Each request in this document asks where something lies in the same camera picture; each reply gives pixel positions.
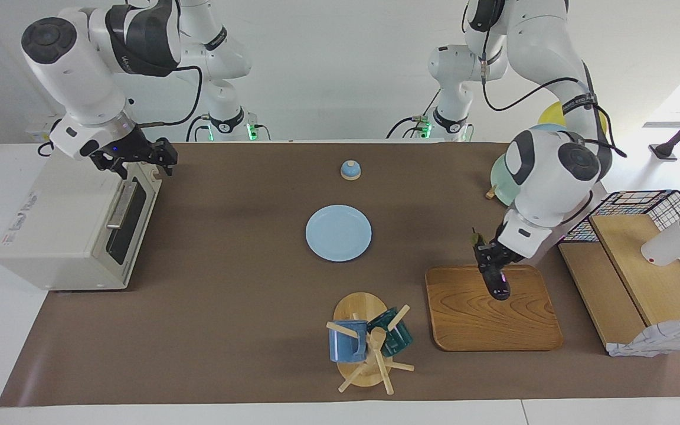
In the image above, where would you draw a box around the cream toaster oven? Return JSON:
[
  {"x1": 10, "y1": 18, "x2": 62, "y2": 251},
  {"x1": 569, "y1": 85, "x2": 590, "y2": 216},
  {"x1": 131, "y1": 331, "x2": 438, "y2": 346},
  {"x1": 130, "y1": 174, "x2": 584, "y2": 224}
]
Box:
[{"x1": 0, "y1": 151, "x2": 164, "y2": 291}]

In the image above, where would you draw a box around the wooden serving tray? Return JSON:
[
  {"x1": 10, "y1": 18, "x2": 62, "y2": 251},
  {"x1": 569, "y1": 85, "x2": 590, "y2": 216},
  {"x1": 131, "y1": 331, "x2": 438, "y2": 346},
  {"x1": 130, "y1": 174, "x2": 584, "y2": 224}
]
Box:
[{"x1": 424, "y1": 265, "x2": 564, "y2": 352}]

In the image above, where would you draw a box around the pale green plate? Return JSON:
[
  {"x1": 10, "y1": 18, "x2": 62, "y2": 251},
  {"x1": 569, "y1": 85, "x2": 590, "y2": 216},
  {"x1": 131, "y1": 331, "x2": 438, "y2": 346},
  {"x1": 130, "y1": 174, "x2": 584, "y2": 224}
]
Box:
[{"x1": 491, "y1": 155, "x2": 521, "y2": 206}]

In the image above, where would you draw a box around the dark green mug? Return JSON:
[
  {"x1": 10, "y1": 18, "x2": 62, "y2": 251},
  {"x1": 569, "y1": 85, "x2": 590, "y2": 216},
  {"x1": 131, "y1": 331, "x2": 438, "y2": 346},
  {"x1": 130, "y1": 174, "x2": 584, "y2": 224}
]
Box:
[{"x1": 367, "y1": 307, "x2": 414, "y2": 357}]

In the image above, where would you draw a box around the wooden mug tree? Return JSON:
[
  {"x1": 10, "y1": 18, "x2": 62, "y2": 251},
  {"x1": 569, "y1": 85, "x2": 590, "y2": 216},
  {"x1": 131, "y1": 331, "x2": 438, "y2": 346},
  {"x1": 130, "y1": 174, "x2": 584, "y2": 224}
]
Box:
[{"x1": 326, "y1": 292, "x2": 415, "y2": 395}]

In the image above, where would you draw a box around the brown table mat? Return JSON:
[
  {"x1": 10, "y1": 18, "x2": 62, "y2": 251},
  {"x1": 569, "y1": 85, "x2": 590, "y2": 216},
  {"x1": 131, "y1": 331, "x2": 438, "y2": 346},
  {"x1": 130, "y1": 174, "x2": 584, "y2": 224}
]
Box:
[{"x1": 0, "y1": 142, "x2": 680, "y2": 408}]

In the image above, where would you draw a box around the yellow plate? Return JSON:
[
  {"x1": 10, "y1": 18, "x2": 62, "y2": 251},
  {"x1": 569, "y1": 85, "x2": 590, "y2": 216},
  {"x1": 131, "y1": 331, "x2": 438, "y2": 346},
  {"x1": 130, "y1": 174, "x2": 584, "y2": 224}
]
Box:
[{"x1": 538, "y1": 102, "x2": 609, "y2": 138}]

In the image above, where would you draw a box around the wooden step shelf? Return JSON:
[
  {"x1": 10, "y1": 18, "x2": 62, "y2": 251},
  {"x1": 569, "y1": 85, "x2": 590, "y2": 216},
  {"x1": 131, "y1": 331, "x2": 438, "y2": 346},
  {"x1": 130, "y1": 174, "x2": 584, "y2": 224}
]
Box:
[{"x1": 558, "y1": 214, "x2": 680, "y2": 355}]

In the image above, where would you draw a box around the blue mug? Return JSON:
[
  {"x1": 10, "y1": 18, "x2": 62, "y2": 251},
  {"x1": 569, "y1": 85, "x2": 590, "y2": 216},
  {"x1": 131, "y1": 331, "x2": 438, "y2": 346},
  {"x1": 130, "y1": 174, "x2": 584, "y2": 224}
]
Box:
[{"x1": 328, "y1": 319, "x2": 370, "y2": 363}]

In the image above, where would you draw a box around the white cup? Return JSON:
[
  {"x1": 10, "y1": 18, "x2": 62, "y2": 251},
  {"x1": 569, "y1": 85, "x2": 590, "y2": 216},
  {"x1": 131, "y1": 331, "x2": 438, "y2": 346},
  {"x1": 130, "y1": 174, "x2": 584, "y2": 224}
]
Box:
[{"x1": 641, "y1": 201, "x2": 680, "y2": 266}]

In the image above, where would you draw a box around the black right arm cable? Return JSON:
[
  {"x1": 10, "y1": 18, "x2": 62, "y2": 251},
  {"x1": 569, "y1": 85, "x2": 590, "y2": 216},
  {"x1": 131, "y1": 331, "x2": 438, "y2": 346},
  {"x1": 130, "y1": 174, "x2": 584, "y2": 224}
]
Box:
[{"x1": 138, "y1": 65, "x2": 204, "y2": 128}]

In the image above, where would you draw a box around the black wire basket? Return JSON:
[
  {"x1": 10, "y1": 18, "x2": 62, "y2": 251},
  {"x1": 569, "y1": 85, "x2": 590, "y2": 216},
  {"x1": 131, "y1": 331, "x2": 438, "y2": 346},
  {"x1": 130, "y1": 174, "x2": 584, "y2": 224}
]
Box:
[{"x1": 557, "y1": 189, "x2": 680, "y2": 313}]

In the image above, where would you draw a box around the wire mesh wooden shelf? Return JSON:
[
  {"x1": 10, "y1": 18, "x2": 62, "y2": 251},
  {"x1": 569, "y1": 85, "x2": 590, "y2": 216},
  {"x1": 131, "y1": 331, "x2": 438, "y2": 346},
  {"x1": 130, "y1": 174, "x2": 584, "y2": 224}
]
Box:
[{"x1": 607, "y1": 318, "x2": 680, "y2": 358}]

